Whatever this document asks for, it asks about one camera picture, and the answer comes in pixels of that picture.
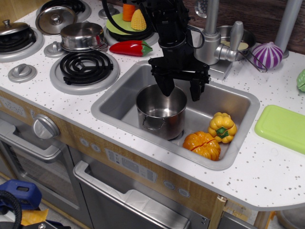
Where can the toy dishwasher door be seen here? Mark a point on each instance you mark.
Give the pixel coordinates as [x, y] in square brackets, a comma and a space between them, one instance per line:
[116, 201]

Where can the grey vertical post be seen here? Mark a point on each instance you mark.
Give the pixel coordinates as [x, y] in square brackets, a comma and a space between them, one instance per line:
[288, 20]

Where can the silver toy faucet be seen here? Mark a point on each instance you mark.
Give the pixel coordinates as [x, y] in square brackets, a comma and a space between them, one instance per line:
[219, 57]

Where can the green plastic cutting board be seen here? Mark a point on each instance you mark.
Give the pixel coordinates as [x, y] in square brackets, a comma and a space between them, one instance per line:
[282, 126]

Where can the grey stove knob front left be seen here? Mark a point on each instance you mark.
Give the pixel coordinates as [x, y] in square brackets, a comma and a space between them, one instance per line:
[22, 73]

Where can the back right coil burner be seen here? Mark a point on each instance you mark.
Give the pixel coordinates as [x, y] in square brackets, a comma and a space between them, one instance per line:
[114, 35]

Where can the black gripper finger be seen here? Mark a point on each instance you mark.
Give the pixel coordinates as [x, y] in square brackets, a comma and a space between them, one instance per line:
[196, 88]
[165, 83]

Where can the orange toy carrot cylinder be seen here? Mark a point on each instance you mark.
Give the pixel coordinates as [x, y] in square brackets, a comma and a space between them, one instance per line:
[127, 12]

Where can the black coil burner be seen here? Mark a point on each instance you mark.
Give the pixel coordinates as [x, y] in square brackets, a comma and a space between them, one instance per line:
[83, 73]
[20, 45]

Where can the steel lid on left burner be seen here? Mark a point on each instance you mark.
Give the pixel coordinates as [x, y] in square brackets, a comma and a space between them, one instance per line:
[8, 27]

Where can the left black coil burner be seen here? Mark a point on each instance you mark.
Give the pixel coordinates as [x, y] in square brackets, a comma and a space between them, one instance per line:
[20, 45]

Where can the yellow toy corn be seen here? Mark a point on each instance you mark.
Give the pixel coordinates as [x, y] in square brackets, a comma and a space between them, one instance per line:
[138, 22]

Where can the toy oven door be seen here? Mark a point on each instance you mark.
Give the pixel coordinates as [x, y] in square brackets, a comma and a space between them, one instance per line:
[46, 163]

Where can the front black coil burner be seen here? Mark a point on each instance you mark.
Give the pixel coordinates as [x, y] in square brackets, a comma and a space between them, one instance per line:
[83, 73]

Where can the red toy chili pepper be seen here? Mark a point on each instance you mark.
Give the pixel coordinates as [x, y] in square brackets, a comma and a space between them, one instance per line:
[132, 48]

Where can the stainless steel sink basin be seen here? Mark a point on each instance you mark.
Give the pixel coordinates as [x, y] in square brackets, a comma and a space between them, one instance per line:
[134, 103]

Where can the steel pot lid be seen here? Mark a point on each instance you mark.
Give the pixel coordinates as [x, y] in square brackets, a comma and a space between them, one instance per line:
[52, 20]

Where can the orange toy pumpkin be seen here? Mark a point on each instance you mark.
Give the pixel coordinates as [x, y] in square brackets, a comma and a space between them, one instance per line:
[203, 144]

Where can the blue clamp tool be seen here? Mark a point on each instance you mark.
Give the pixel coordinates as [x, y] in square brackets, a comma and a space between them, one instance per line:
[28, 194]

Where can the upside-down steel pot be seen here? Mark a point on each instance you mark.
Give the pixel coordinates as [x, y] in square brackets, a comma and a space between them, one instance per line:
[82, 37]

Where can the small steel pan with handle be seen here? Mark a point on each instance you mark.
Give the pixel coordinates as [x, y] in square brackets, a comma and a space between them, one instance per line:
[248, 42]

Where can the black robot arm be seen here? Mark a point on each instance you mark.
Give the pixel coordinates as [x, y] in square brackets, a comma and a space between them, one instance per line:
[170, 20]

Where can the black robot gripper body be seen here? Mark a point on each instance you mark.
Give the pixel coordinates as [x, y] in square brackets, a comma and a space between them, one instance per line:
[178, 59]

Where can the purple white toy onion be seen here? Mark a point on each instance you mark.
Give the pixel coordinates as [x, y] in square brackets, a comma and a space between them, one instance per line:
[267, 55]

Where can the silver oven dial knob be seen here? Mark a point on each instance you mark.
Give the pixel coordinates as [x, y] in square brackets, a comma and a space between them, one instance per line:
[44, 128]

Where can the back left coil burner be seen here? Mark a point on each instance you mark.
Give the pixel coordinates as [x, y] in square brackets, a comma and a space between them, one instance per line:
[80, 8]

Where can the yellow toy bell pepper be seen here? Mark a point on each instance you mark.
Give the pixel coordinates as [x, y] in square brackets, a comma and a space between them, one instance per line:
[222, 127]

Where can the grey stove knob middle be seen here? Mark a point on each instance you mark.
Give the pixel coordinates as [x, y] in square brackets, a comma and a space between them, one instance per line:
[54, 50]

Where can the green toy vegetable at edge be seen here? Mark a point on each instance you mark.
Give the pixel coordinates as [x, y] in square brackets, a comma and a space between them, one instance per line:
[301, 81]

